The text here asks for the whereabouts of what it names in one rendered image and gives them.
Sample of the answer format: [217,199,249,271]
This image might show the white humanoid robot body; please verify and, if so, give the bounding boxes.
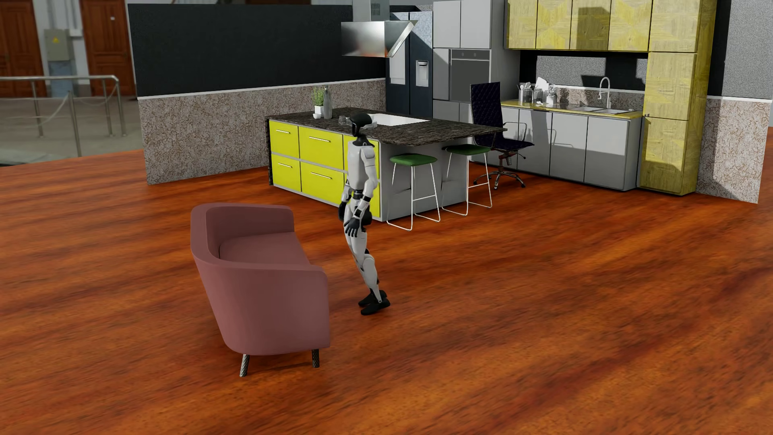
[338,112,391,316]

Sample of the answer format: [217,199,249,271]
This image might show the kitchen island with yellow drawers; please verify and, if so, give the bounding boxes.
[266,108,507,222]

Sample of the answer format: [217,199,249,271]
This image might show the green seat bar stool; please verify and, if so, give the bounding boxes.
[386,153,442,232]
[441,144,494,217]

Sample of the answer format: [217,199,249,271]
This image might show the mauve upholstered sofa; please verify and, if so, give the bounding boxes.
[190,203,332,378]

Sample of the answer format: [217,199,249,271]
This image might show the white island cooktop panel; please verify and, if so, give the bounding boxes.
[366,113,430,128]

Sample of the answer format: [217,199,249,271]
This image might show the dark double door refrigerator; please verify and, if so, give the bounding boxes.
[385,11,434,120]

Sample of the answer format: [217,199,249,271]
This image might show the dark blue office chair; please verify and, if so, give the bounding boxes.
[470,81,535,191]

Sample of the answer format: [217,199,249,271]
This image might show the steel range hood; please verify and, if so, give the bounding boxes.
[341,0,418,59]

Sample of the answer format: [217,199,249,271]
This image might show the built-in steel oven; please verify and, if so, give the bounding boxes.
[449,50,492,104]

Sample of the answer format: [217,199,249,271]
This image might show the grey tall cabinet unit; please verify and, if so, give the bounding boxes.
[432,0,521,123]

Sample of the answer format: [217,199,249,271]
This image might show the grey base cabinet counter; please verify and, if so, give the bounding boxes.
[485,99,643,192]

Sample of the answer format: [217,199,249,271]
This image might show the metal handrail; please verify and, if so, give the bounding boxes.
[0,75,128,158]

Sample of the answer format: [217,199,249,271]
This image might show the brown wooden door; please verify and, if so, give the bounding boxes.
[0,0,47,98]
[80,0,137,97]

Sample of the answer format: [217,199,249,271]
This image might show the yellow wood tall cabinet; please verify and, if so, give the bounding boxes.
[638,0,718,197]

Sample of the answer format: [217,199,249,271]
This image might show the yellow wood wall cabinets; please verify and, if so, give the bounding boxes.
[505,0,652,53]

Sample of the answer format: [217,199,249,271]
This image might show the grey electrical wall box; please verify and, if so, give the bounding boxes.
[45,28,75,63]

